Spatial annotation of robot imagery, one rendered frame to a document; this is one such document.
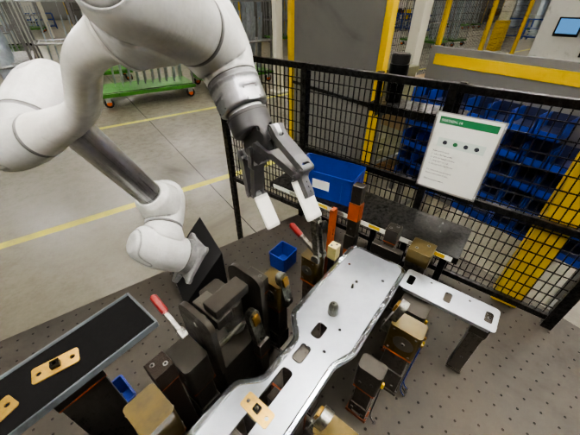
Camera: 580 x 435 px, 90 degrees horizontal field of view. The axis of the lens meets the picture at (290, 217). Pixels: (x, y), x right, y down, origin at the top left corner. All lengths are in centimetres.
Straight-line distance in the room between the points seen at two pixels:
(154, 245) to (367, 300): 81
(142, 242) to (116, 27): 93
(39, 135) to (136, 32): 46
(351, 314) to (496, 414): 59
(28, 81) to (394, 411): 138
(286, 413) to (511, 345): 98
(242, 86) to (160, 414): 67
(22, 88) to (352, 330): 104
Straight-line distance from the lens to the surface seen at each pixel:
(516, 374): 144
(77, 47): 52
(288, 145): 47
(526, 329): 159
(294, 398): 83
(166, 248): 126
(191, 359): 82
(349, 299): 99
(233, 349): 94
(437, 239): 127
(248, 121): 51
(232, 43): 52
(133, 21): 40
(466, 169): 129
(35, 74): 100
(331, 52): 303
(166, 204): 129
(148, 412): 80
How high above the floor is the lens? 178
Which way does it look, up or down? 37 degrees down
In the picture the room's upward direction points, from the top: straight up
